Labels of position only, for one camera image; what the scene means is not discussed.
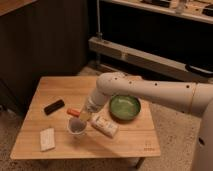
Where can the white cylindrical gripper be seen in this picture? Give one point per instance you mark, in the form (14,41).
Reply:
(91,107)

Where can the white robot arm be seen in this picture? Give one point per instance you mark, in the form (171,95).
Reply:
(189,97)

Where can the green ceramic bowl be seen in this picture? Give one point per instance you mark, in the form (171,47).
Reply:
(124,107)

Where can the white labelled bottle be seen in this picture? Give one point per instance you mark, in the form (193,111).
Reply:
(105,126)

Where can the black rectangular block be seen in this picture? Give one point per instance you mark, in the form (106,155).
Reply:
(54,107)

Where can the low wooden table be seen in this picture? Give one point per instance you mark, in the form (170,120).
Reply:
(134,139)

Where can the grey metal shelf beam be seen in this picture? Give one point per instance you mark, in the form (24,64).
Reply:
(145,60)

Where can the metal vertical pole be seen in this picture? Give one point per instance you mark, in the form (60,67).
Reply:
(99,34)

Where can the dark wooden cabinet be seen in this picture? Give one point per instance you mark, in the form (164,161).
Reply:
(42,38)

